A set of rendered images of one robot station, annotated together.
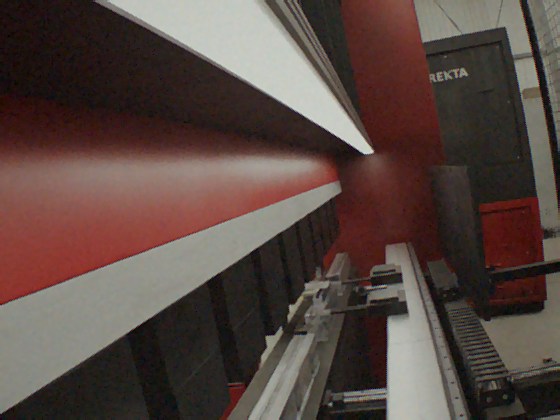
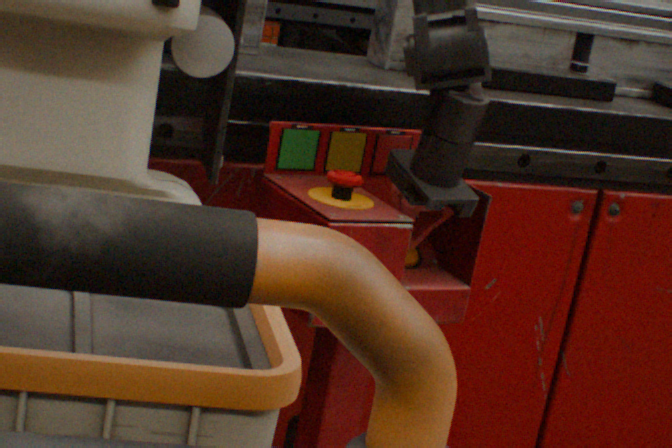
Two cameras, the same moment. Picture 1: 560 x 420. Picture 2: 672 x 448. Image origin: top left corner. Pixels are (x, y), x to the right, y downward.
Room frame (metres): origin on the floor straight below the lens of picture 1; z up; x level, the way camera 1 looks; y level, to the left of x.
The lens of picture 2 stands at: (2.34, 1.33, 1.14)
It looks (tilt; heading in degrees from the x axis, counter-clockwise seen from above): 16 degrees down; 231
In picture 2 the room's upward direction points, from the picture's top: 11 degrees clockwise
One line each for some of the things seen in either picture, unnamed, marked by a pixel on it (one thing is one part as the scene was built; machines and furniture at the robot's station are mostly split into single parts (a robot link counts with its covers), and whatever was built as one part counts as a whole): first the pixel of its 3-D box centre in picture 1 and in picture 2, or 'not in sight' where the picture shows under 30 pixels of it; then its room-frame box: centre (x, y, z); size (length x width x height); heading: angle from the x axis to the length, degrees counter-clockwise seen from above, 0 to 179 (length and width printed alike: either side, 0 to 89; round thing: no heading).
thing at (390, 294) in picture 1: (360, 305); not in sight; (1.30, -0.17, 1.01); 0.26 x 0.12 x 0.05; 77
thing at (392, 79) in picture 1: (371, 210); not in sight; (2.58, -0.48, 1.15); 0.85 x 0.25 x 2.30; 77
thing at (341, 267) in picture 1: (339, 272); not in sight; (2.20, -0.22, 0.92); 0.50 x 0.06 x 0.10; 167
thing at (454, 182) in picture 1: (452, 222); not in sight; (1.78, -0.65, 1.12); 1.13 x 0.02 x 0.44; 167
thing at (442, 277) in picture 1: (441, 277); not in sight; (1.38, -0.44, 1.02); 0.37 x 0.06 x 0.04; 167
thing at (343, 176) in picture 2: not in sight; (342, 188); (1.48, 0.27, 0.79); 0.04 x 0.04 x 0.04
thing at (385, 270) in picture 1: (365, 276); not in sight; (1.63, -0.25, 1.01); 0.26 x 0.12 x 0.05; 77
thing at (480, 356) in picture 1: (473, 345); not in sight; (0.83, -0.32, 1.02); 0.44 x 0.06 x 0.04; 167
